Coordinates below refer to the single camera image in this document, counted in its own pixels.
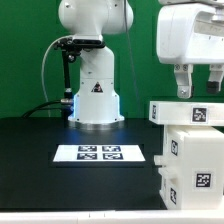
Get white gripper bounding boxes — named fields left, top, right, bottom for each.
left=156, top=2, right=224, bottom=99

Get white cabinet top block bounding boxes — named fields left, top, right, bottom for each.
left=149, top=101, right=224, bottom=126

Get white door panel front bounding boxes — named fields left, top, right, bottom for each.
left=154, top=125, right=170, bottom=202

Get white door panel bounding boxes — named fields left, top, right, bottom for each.
left=154, top=125, right=170, bottom=202
left=167, top=126, right=182, bottom=209

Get white cabinet body box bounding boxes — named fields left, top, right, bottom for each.
left=159, top=124, right=224, bottom=210

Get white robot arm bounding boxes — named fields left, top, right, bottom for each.
left=58, top=0, right=224, bottom=128

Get white L-shaped fence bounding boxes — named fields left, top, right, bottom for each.
left=0, top=210, right=224, bottom=224

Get white marker sheet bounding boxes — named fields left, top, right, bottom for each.
left=53, top=145, right=145, bottom=162

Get black camera on stand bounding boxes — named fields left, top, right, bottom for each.
left=53, top=36, right=105, bottom=119

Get black base cables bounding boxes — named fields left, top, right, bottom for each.
left=21, top=98, right=75, bottom=119

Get grey camera cable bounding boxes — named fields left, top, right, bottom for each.
left=40, top=35, right=73, bottom=118

